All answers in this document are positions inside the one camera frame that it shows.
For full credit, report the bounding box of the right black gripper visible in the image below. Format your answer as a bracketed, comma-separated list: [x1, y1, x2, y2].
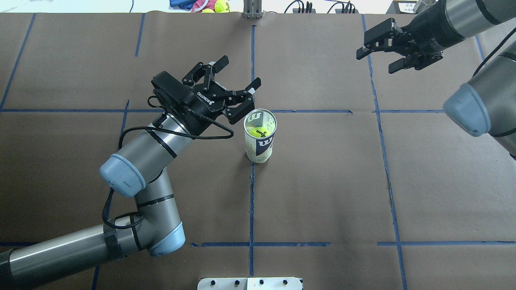
[356, 2, 464, 74]

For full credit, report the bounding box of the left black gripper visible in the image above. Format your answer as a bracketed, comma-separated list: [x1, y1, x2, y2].
[152, 56, 261, 136]

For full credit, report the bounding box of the clear tennis ball can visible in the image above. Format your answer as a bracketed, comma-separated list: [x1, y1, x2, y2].
[243, 109, 278, 164]

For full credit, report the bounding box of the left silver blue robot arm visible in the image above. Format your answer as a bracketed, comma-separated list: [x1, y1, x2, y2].
[1, 56, 261, 290]

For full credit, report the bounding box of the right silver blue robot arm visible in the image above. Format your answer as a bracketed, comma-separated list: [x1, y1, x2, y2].
[356, 0, 516, 158]

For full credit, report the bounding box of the spare tennis ball on desk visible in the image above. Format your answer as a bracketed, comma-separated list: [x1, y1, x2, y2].
[214, 0, 231, 13]

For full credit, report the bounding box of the small metal cup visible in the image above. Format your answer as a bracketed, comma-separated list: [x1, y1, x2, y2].
[414, 0, 437, 14]

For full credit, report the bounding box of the pink cloth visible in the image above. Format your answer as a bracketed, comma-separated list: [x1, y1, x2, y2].
[190, 0, 217, 13]

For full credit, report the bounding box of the blue cloth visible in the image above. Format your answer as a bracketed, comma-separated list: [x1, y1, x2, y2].
[169, 0, 196, 10]

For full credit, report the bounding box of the black power strip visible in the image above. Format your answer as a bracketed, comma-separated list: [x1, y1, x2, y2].
[283, 0, 359, 14]

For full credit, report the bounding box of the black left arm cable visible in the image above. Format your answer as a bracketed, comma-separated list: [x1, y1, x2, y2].
[102, 95, 235, 230]

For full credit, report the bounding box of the aluminium frame post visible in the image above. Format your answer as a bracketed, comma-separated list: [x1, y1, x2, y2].
[243, 0, 263, 19]

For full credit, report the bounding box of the white camera post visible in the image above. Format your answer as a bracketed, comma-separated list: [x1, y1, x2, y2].
[197, 277, 304, 290]

